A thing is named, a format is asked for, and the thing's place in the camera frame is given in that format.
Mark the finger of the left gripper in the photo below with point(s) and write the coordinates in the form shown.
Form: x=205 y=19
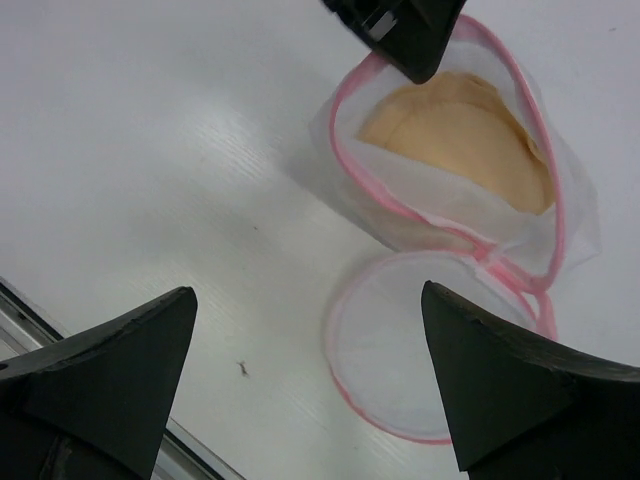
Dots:
x=411 y=35

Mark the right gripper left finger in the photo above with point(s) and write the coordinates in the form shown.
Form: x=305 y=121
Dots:
x=90 y=400

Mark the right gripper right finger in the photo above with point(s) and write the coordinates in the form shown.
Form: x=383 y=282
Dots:
x=521 y=406

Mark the white mesh laundry bag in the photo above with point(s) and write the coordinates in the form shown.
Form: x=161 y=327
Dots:
x=442 y=228

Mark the aluminium rail frame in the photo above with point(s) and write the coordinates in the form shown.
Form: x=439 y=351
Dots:
x=75 y=380

